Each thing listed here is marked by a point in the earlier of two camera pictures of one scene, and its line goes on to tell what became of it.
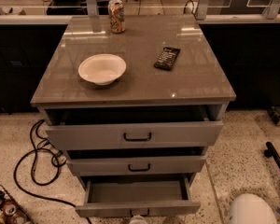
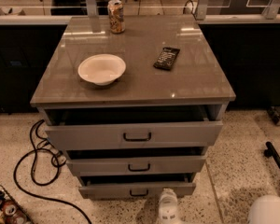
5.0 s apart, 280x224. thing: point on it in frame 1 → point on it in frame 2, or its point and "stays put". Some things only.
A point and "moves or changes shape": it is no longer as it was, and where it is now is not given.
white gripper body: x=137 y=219 → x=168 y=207
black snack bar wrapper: x=167 y=58 stays put
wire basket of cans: x=5 y=209 stays put
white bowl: x=102 y=69 stays put
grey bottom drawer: x=132 y=195 moves or changes shape
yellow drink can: x=117 y=16 stays put
